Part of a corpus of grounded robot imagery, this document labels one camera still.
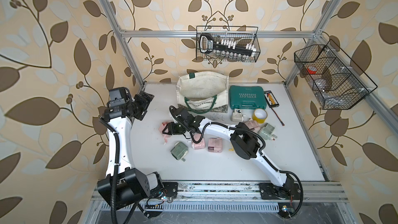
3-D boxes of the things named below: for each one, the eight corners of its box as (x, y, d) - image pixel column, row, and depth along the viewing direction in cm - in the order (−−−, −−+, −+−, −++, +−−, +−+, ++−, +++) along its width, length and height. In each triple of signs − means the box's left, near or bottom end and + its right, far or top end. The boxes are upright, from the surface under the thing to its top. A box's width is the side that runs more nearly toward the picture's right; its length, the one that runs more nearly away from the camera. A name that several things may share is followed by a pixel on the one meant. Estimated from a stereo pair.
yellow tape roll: (253, 123, 100) (254, 120, 98) (250, 111, 106) (251, 108, 104) (267, 123, 100) (269, 120, 98) (264, 111, 106) (265, 108, 104)
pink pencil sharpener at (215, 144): (208, 152, 87) (208, 149, 84) (207, 140, 92) (208, 137, 88) (222, 152, 87) (222, 149, 84) (221, 140, 92) (221, 137, 88)
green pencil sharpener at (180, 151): (170, 157, 86) (169, 154, 82) (176, 143, 91) (175, 139, 88) (184, 162, 84) (183, 159, 81) (190, 147, 89) (189, 144, 86)
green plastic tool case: (230, 110, 106) (231, 106, 102) (227, 90, 118) (228, 85, 115) (267, 110, 106) (269, 106, 102) (260, 90, 118) (262, 85, 115)
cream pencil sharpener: (231, 122, 100) (232, 118, 97) (230, 111, 106) (231, 108, 103) (245, 122, 100) (246, 118, 97) (243, 111, 106) (244, 108, 103)
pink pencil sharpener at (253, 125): (249, 135, 95) (251, 131, 91) (245, 125, 99) (246, 121, 95) (258, 133, 96) (261, 129, 92) (253, 123, 100) (255, 119, 96)
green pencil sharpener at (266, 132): (260, 140, 92) (262, 137, 89) (257, 126, 98) (259, 122, 95) (274, 140, 92) (277, 137, 89) (270, 126, 98) (272, 122, 95)
